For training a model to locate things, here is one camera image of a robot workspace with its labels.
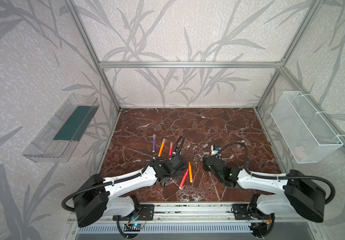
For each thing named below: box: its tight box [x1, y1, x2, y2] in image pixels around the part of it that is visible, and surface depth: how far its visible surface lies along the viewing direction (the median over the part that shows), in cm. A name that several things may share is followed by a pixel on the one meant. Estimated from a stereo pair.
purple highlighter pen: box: [152, 134, 156, 153], surface depth 100 cm
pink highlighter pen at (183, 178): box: [179, 168, 189, 189], surface depth 86 cm
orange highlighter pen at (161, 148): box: [158, 138, 166, 157], surface depth 98 cm
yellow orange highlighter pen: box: [188, 161, 193, 183], surface depth 88 cm
